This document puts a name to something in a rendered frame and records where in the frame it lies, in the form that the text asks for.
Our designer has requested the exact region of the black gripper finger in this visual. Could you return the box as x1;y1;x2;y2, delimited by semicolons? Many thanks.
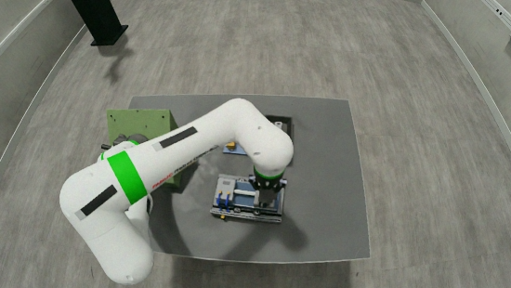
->
274;178;287;192
248;175;263;191

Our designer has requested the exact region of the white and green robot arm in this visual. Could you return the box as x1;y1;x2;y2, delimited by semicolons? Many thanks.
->
59;98;294;285

